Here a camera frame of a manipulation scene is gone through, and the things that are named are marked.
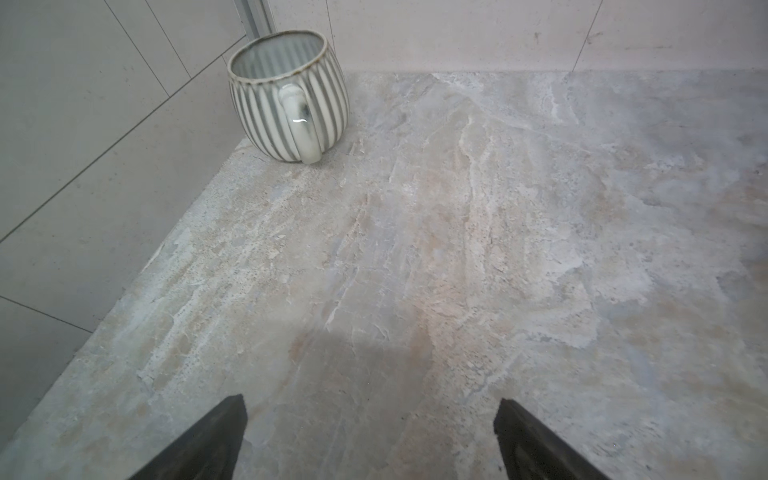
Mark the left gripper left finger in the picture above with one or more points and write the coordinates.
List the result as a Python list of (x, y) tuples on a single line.
[(209, 449)]

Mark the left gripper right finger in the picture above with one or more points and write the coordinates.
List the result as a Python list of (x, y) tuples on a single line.
[(530, 450)]

